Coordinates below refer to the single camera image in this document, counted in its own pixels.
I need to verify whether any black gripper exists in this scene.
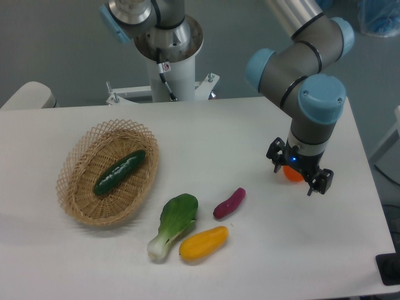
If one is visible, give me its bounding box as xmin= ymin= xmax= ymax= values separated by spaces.
xmin=266 ymin=137 xmax=334 ymax=196

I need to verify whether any orange tangerine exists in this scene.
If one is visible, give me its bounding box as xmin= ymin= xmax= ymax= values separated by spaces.
xmin=282 ymin=166 xmax=304 ymax=183

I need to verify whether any green cucumber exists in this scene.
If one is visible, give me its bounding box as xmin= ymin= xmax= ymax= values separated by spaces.
xmin=93 ymin=149 xmax=146 ymax=196

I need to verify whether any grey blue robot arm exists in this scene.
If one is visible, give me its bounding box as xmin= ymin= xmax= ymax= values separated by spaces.
xmin=99 ymin=1 xmax=354 ymax=194

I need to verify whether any woven wicker basket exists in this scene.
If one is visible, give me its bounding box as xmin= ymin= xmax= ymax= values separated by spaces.
xmin=56 ymin=119 xmax=159 ymax=226

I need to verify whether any purple sweet potato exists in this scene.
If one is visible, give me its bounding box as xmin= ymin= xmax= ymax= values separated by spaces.
xmin=213 ymin=187 xmax=246 ymax=219

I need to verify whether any green bok choy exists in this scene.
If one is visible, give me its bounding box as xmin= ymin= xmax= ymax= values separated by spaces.
xmin=147 ymin=193 xmax=198 ymax=261

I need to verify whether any black device at edge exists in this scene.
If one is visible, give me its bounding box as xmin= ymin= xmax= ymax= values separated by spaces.
xmin=376 ymin=252 xmax=399 ymax=286

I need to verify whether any blue plastic bag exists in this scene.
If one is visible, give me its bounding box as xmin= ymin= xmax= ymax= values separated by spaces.
xmin=357 ymin=0 xmax=399 ymax=38

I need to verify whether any white chair back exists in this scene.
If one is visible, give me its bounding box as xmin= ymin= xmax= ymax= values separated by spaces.
xmin=1 ymin=81 xmax=59 ymax=111

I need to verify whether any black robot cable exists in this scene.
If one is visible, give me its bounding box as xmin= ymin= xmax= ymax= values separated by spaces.
xmin=155 ymin=47 xmax=178 ymax=102

